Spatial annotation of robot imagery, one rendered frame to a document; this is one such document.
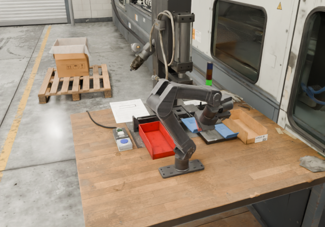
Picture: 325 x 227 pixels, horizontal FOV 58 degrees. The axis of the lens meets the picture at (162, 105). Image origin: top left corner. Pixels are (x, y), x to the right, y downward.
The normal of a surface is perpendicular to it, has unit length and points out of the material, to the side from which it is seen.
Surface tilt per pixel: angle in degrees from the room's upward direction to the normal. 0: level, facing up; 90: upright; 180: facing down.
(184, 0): 90
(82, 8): 90
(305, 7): 90
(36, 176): 0
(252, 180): 0
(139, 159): 0
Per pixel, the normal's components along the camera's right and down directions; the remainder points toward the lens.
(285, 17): -0.96, 0.12
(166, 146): 0.00, -0.90
